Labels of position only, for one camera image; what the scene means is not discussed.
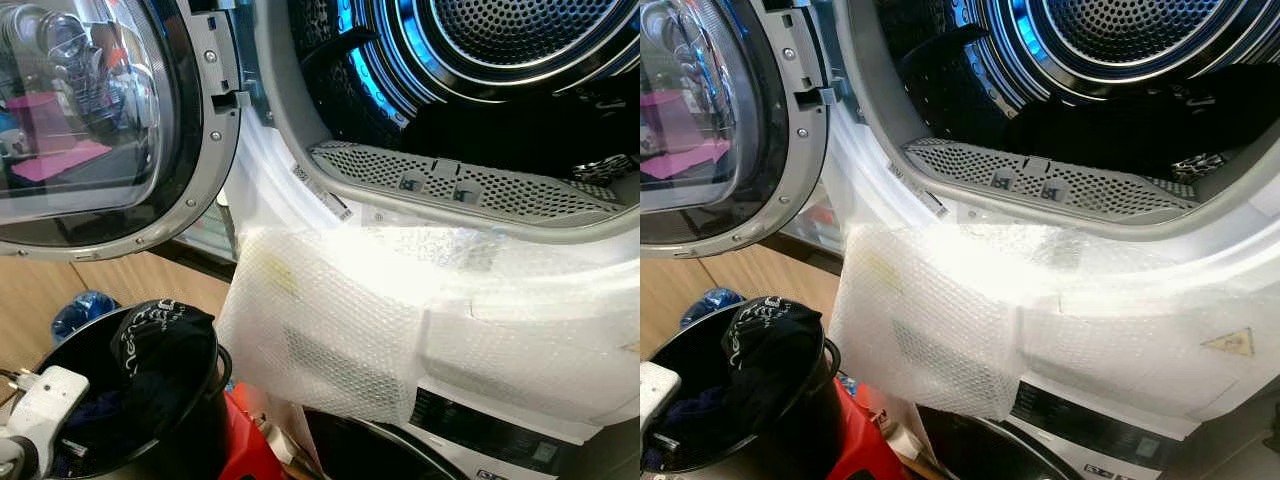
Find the black round bucket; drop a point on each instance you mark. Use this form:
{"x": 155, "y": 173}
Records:
{"x": 200, "y": 450}
{"x": 800, "y": 450}

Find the black garment with white print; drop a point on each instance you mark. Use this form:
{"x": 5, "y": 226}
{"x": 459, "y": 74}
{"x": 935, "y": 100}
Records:
{"x": 775, "y": 360}
{"x": 160, "y": 360}

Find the clear bubble wrap sheet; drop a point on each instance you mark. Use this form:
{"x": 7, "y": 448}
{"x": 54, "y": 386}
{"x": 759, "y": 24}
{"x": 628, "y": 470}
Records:
{"x": 330, "y": 330}
{"x": 930, "y": 320}

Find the white washer with black panel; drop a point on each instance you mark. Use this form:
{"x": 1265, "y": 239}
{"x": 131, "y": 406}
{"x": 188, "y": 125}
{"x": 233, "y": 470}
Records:
{"x": 480, "y": 430}
{"x": 1080, "y": 420}

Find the perforated steel dryer drum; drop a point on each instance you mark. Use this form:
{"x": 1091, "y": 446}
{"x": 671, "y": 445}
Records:
{"x": 520, "y": 30}
{"x": 1120, "y": 30}

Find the dark blue garment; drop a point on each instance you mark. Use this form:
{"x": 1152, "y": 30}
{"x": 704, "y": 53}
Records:
{"x": 95, "y": 410}
{"x": 700, "y": 405}

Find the blue plastic water bottle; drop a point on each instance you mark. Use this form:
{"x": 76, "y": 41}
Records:
{"x": 712, "y": 300}
{"x": 85, "y": 312}

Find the grey perforated lint filter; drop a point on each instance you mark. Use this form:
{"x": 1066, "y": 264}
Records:
{"x": 380, "y": 165}
{"x": 960, "y": 160}

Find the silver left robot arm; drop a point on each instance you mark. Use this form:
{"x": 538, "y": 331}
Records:
{"x": 8, "y": 460}

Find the round glass dryer door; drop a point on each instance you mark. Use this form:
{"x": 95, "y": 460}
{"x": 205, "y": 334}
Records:
{"x": 210, "y": 120}
{"x": 800, "y": 130}

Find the black clothes pile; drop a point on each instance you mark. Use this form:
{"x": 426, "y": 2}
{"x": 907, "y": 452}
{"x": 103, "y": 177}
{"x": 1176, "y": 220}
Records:
{"x": 500, "y": 130}
{"x": 1100, "y": 130}

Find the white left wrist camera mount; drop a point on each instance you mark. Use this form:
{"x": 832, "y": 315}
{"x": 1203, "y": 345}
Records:
{"x": 655, "y": 390}
{"x": 45, "y": 405}

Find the yellow triangle warning sticker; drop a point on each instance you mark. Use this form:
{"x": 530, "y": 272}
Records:
{"x": 1235, "y": 345}
{"x": 630, "y": 347}

